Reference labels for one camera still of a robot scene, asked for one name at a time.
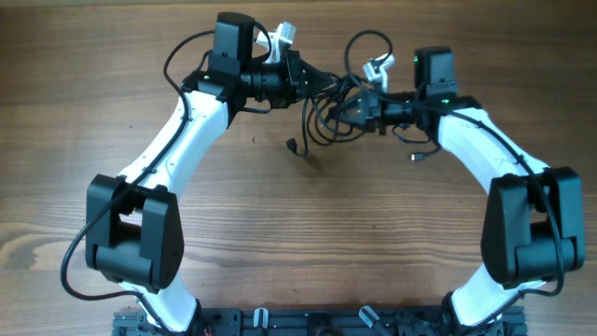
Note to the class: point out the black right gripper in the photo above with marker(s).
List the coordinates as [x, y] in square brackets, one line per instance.
[371, 114]

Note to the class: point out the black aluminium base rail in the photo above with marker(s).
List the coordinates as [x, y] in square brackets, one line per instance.
[417, 320]

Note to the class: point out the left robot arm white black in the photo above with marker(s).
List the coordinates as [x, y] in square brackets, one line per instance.
[133, 232]

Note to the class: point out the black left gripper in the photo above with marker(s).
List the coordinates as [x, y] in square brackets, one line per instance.
[296, 68]

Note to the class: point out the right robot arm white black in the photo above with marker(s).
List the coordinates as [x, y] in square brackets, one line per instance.
[533, 231]

